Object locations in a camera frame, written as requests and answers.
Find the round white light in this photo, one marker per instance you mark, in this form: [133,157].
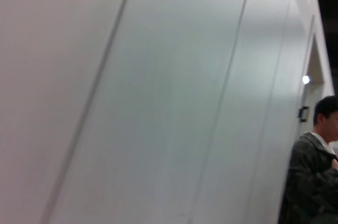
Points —
[305,79]

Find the person in dark jacket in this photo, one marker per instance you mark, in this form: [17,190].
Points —
[314,171]

